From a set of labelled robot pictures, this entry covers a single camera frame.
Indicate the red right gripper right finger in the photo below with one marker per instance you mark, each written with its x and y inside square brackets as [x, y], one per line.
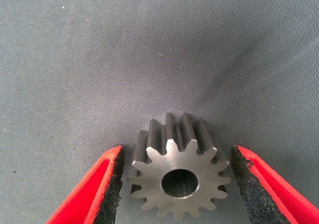
[274, 199]

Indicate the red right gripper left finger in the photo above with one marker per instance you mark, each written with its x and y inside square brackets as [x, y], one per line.
[94, 196]

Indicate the steel planetary gear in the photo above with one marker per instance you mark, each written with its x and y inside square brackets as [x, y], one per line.
[154, 174]

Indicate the dark grey table cloth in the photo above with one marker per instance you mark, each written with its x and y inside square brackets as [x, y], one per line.
[124, 59]

